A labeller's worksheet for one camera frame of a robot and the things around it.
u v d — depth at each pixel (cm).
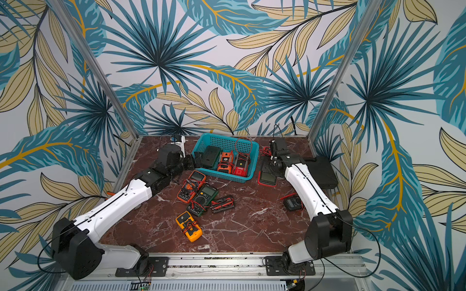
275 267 73
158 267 73
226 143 108
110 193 95
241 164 100
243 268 74
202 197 90
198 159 72
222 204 87
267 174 80
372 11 69
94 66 84
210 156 104
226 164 101
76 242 38
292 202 88
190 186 92
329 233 42
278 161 59
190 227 80
